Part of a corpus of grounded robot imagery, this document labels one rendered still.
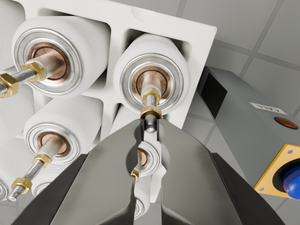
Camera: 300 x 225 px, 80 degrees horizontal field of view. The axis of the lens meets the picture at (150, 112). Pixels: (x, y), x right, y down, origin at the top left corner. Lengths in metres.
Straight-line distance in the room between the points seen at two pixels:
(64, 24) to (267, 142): 0.25
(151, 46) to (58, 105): 0.17
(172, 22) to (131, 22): 0.06
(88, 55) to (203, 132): 0.43
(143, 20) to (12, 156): 0.32
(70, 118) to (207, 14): 0.36
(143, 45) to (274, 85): 0.43
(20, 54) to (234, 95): 0.29
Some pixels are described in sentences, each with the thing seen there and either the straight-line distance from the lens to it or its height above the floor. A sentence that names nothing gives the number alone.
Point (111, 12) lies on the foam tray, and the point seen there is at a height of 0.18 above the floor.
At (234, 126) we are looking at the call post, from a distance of 0.30.
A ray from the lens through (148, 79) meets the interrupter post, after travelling 0.20.
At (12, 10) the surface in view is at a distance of 0.34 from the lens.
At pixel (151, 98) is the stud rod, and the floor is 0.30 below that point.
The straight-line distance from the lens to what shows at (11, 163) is 0.40.
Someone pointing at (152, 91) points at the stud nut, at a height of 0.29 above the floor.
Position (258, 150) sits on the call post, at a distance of 0.25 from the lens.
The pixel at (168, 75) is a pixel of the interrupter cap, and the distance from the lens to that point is 0.21.
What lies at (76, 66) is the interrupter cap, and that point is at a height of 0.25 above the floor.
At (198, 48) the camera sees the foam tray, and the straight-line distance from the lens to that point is 0.29.
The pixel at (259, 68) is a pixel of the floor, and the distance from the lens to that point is 0.54.
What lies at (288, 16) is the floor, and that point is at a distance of 0.54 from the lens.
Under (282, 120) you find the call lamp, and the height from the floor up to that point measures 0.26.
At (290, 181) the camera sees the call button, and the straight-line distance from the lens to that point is 0.24.
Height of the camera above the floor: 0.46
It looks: 62 degrees down
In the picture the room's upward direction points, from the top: 177 degrees counter-clockwise
